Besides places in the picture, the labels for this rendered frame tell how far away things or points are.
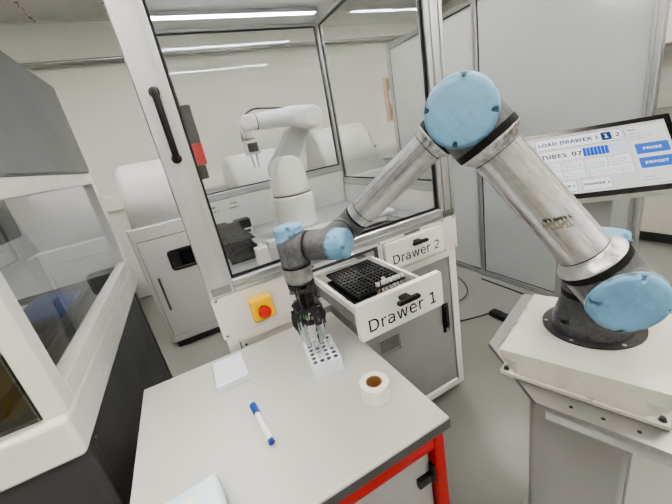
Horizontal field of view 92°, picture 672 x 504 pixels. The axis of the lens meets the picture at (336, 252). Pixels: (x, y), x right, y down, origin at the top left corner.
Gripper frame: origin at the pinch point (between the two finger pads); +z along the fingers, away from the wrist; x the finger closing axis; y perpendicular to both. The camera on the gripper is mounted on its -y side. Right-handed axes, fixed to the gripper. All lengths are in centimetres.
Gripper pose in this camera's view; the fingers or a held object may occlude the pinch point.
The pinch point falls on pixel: (314, 340)
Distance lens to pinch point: 96.9
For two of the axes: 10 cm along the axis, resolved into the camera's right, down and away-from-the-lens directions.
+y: 2.8, 2.7, -9.2
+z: 1.9, 9.3, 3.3
